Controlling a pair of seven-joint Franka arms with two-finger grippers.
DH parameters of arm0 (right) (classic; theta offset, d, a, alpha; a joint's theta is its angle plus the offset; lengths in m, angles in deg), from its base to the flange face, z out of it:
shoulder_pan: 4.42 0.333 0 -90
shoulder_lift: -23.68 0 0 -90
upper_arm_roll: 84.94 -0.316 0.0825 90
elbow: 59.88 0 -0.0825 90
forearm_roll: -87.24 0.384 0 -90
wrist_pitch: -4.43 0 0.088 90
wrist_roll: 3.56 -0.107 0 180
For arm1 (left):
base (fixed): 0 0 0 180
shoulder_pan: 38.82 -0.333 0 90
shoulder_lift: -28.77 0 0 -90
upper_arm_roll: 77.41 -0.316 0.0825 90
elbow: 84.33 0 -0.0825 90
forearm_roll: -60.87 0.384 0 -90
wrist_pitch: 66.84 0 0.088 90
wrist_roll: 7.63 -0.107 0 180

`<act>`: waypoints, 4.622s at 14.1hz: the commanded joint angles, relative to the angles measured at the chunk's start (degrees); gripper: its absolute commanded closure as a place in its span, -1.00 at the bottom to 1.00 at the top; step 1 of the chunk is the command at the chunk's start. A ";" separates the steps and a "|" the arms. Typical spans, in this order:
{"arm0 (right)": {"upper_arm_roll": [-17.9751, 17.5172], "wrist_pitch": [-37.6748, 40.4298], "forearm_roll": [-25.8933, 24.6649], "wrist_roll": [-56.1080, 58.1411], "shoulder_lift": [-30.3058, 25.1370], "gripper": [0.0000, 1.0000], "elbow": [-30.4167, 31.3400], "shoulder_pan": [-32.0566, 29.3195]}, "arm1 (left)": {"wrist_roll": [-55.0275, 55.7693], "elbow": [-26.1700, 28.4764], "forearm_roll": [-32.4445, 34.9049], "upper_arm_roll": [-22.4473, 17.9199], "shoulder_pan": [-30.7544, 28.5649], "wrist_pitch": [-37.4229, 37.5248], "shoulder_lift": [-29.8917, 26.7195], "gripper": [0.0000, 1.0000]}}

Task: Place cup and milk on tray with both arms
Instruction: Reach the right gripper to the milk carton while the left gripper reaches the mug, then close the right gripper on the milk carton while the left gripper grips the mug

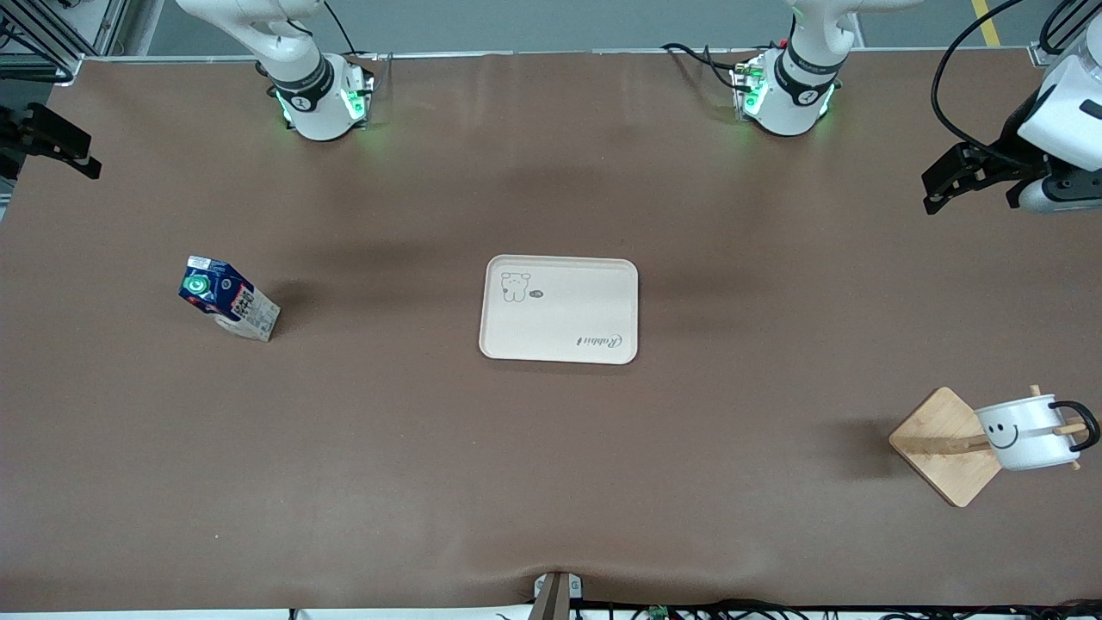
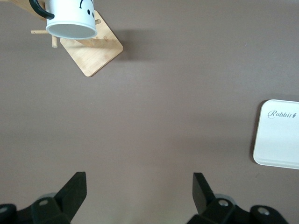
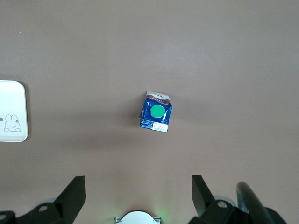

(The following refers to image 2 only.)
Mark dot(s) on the brown table cover mat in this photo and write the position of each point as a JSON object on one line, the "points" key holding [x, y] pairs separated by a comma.
{"points": [[149, 116]]}

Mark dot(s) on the wooden mug stand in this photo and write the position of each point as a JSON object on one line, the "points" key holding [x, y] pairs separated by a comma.
{"points": [[95, 53]]}

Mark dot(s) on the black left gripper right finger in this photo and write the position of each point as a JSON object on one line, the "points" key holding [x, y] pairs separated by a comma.
{"points": [[203, 196]]}

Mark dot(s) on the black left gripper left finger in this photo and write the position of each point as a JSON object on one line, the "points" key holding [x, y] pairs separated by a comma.
{"points": [[70, 193]]}

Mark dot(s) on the cream tray with rabbit print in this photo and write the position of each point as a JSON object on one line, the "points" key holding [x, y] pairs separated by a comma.
{"points": [[278, 140]]}

